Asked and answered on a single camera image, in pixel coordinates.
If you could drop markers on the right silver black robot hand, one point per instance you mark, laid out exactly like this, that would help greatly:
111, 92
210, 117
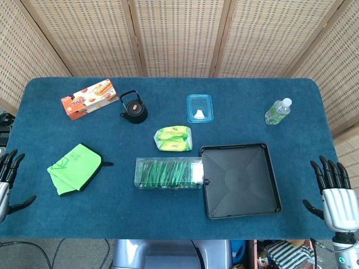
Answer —
339, 204

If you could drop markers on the blue carpet table mat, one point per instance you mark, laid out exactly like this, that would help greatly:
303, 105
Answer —
168, 218

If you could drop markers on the black cast iron teapot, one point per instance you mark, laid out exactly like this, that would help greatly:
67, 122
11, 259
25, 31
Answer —
136, 110

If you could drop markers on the orange biscuit box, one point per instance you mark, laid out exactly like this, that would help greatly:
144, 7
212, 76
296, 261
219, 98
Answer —
87, 99

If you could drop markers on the clear green label water bottle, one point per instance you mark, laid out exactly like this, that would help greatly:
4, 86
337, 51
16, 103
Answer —
276, 112

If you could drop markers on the black equipment beside table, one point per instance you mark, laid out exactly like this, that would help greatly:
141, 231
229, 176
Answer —
5, 131

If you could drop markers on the blue clear plastic food box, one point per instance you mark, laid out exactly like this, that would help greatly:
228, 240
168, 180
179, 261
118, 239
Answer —
195, 102

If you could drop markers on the yellow green snack bag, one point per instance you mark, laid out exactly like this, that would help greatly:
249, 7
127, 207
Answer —
172, 138

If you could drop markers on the clear box of green sticks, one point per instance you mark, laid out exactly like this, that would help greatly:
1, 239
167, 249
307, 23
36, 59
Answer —
197, 175

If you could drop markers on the blue-grey robot torso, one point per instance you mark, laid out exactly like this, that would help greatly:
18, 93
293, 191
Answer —
168, 253

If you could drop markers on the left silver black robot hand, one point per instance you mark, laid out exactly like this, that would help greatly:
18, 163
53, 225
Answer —
4, 193

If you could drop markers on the woven wooden folding screen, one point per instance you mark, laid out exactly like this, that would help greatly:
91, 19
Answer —
179, 33

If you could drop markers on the green cloth with black trim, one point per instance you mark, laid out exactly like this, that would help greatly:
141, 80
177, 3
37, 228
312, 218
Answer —
74, 168

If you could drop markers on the black square plastic tray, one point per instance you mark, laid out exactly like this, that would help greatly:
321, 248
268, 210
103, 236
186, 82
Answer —
241, 182

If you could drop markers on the green tea bag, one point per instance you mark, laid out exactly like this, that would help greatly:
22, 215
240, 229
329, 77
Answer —
188, 173
152, 172
191, 173
141, 172
173, 173
178, 173
182, 173
163, 172
185, 173
168, 172
158, 172
147, 172

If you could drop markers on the black white striped cloth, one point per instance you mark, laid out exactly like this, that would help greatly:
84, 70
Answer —
289, 256

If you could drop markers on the small white paper piece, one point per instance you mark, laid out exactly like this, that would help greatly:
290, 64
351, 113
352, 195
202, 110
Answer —
198, 114

